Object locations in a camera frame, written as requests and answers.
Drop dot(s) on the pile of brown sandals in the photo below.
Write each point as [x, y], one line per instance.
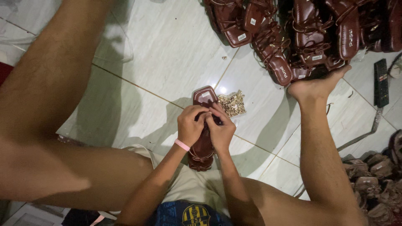
[307, 34]

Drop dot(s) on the pink wristband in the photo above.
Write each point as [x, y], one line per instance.
[182, 145]

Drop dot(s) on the person's right leg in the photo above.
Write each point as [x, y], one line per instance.
[320, 150]

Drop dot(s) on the bag of gold lace tips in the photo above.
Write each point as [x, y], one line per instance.
[233, 103]

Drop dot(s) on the person's left hand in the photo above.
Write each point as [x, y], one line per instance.
[188, 127]

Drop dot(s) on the person's left fingers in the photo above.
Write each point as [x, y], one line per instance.
[199, 110]

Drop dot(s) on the beige shorts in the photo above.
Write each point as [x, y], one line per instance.
[188, 185]

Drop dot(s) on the pile of tan sandals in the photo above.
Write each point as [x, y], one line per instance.
[375, 185]

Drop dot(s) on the person's leg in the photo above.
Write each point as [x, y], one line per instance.
[53, 110]
[320, 150]

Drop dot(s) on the person's right hand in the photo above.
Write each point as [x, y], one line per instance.
[223, 133]

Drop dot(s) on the red cloth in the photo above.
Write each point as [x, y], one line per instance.
[4, 72]

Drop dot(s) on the black remote control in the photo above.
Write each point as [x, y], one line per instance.
[381, 83]

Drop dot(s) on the grey plastic strip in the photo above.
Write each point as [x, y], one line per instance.
[366, 133]

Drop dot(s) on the person's right fingers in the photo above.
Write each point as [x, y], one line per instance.
[219, 113]

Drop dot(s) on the blue printed shirt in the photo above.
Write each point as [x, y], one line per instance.
[169, 215]

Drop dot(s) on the brown lace-up sandal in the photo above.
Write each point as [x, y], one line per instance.
[202, 149]

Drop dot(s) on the person's left leg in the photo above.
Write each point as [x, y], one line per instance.
[53, 110]

